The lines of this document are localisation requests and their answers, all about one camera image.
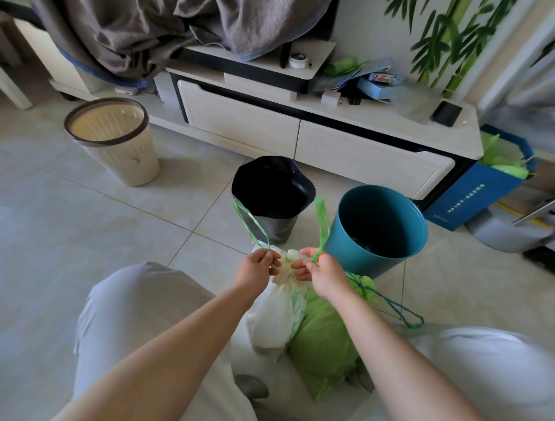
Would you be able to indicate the person's right hand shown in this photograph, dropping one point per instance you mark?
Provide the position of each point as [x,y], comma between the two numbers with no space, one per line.
[326,275]

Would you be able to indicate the person's left hand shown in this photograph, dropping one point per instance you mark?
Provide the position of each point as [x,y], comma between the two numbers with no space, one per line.
[253,273]

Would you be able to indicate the person's right thumb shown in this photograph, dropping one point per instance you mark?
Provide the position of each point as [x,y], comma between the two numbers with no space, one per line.
[309,251]

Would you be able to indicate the person's left thumb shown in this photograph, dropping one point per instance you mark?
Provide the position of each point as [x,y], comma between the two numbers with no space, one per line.
[275,259]

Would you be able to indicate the person's right forearm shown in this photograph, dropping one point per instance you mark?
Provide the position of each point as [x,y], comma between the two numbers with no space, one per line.
[390,364]

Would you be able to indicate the person's left forearm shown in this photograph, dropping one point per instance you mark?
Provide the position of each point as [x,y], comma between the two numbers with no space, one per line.
[169,351]

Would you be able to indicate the grey bin with black liner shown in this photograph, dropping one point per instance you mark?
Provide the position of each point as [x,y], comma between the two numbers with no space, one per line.
[273,191]

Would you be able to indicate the teal plastic trash bin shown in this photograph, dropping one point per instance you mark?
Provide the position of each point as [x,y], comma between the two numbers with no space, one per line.
[377,225]

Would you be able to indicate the white TV cabinet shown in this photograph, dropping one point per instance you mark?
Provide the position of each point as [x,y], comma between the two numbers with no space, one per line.
[303,130]

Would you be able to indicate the grey slipper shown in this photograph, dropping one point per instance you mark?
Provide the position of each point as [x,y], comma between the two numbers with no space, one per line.
[251,387]

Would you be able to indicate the person's left leg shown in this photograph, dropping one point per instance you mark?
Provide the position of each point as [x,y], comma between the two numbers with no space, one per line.
[130,312]

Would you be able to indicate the person's leg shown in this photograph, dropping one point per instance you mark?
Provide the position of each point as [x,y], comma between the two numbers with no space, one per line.
[130,312]
[485,373]

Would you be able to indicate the white charger plug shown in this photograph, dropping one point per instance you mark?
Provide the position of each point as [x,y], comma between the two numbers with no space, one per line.
[331,98]

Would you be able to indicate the light blue box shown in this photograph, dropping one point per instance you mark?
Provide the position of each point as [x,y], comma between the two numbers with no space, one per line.
[373,90]

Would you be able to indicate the blue paper folder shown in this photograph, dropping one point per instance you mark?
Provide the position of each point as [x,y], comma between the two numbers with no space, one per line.
[342,80]

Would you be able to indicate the blue paper bag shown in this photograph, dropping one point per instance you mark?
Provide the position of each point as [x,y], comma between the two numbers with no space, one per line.
[477,191]

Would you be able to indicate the green bag roll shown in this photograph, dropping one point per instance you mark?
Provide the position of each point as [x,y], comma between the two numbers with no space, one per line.
[341,67]

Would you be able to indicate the colourful small box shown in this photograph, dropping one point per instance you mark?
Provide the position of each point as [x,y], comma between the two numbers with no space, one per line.
[385,78]

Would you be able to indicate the white round tape roll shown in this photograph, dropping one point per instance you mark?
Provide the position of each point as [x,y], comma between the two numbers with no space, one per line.
[298,60]

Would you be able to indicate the black smartphone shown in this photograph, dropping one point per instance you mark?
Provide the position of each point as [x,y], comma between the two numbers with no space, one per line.
[446,113]

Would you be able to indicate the grey mop bucket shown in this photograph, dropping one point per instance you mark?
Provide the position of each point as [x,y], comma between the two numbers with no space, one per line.
[503,227]

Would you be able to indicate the beige slotted waste basket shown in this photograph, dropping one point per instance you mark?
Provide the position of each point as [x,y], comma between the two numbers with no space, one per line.
[117,143]

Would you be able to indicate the person's right leg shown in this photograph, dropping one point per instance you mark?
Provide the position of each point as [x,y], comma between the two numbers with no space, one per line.
[485,373]

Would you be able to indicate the green bags bundle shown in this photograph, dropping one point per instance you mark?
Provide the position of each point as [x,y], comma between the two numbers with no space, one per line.
[503,158]

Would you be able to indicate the white router box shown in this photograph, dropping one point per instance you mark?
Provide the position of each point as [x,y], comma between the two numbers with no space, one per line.
[127,91]

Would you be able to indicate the grey blanket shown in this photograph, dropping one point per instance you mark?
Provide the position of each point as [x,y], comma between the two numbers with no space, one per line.
[173,30]

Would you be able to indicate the white furniture leg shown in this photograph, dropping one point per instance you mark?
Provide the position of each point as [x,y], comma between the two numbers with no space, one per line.
[13,89]

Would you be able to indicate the green bamboo wall sticker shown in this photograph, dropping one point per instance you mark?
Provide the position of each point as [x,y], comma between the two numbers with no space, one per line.
[451,39]

